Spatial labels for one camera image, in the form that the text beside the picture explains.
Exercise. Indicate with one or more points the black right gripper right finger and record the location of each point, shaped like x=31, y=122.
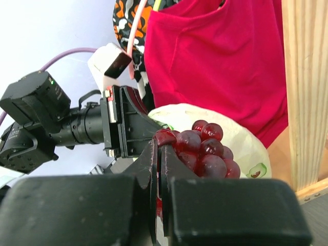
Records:
x=209, y=211

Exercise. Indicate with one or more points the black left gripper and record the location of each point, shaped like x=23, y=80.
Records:
x=91, y=125

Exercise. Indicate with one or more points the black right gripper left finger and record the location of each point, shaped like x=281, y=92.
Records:
x=108, y=209

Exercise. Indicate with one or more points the pink clothes hanger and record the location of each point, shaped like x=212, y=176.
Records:
x=132, y=35

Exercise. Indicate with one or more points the green clothes hanger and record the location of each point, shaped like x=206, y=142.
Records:
x=156, y=5

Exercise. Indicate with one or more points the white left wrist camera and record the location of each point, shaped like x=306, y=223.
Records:
x=107, y=64

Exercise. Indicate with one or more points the green avocado print plastic bag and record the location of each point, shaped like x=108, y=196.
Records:
x=249, y=152

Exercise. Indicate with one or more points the black white patterned garment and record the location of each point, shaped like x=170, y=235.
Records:
x=140, y=75

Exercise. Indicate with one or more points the magenta red shirt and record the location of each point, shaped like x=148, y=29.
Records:
x=226, y=56

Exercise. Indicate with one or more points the red grape bunch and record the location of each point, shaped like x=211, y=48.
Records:
x=200, y=149

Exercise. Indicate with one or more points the wooden clothes rack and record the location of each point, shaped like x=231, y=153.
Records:
x=299, y=154

